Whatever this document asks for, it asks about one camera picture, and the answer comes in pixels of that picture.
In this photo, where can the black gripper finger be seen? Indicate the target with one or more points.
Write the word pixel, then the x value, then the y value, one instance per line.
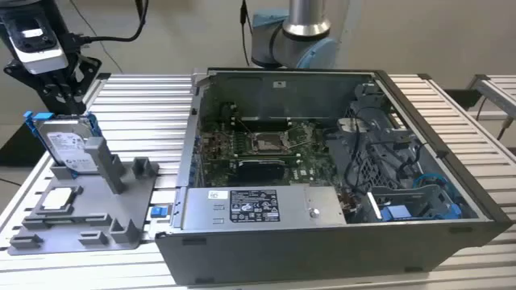
pixel 34 80
pixel 90 68

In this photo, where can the hard disk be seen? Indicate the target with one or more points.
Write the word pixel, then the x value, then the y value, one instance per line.
pixel 65 148

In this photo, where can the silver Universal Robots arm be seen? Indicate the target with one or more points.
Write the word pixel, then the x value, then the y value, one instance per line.
pixel 278 45

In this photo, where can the grey disk bay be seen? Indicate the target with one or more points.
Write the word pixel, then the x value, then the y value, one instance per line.
pixel 403 196

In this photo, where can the black monitor stand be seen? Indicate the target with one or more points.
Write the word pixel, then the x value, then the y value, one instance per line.
pixel 17 148

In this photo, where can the silver CPU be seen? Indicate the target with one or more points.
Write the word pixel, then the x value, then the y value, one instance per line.
pixel 58 197

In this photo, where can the thin metal locking lever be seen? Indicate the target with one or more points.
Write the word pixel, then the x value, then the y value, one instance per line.
pixel 246 125

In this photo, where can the grey plastic parts rack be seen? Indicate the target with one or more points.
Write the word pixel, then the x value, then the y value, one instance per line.
pixel 97 208

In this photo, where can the black RAM slot row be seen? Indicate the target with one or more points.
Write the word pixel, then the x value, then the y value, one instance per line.
pixel 262 122

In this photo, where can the blue case latch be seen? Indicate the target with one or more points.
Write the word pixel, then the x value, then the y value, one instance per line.
pixel 158 211

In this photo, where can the CPU socket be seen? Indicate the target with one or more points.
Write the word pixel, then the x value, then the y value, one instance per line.
pixel 269 142

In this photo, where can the graphics card with black cooler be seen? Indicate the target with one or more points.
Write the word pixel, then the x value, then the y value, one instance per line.
pixel 261 172

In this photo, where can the green motherboard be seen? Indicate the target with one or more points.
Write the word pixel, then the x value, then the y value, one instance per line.
pixel 319 163

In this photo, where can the silver power supply unit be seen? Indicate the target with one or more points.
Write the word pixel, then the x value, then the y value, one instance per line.
pixel 323 199

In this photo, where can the grey metal drive cage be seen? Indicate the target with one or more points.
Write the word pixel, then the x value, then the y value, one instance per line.
pixel 375 127

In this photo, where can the open black PC case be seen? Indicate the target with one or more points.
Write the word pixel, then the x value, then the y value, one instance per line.
pixel 282 256

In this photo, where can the blue plastic tab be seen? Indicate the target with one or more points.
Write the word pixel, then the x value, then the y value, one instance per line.
pixel 397 212

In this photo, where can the black box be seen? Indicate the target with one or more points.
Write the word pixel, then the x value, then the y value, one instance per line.
pixel 463 98

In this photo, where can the metal slat side table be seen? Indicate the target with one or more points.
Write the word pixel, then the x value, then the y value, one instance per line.
pixel 501 87

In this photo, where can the small blue plastic clip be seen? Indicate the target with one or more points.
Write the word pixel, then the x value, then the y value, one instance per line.
pixel 455 211

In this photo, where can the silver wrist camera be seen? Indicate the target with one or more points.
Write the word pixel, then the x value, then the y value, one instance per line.
pixel 41 57

